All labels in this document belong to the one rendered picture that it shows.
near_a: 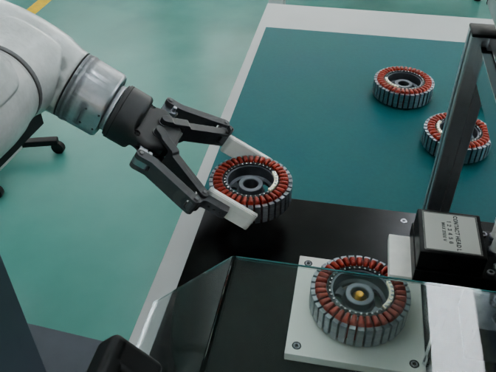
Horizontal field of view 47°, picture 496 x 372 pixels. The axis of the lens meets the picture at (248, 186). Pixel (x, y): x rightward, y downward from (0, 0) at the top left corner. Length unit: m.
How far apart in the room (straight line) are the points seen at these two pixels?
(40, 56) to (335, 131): 0.53
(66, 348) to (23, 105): 1.08
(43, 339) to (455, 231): 1.29
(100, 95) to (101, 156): 1.58
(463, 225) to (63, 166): 1.84
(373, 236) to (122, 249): 1.21
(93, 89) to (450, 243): 0.44
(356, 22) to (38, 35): 0.90
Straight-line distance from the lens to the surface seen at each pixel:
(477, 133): 1.03
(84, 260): 1.88
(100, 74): 0.73
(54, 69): 0.71
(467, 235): 0.61
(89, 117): 0.73
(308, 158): 0.96
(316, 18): 1.46
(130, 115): 0.72
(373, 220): 0.82
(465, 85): 0.71
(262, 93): 1.13
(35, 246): 1.97
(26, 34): 0.72
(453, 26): 1.49
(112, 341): 0.32
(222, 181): 0.76
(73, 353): 1.64
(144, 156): 0.70
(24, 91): 0.66
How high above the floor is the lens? 1.32
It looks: 39 degrees down
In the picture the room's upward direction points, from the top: straight up
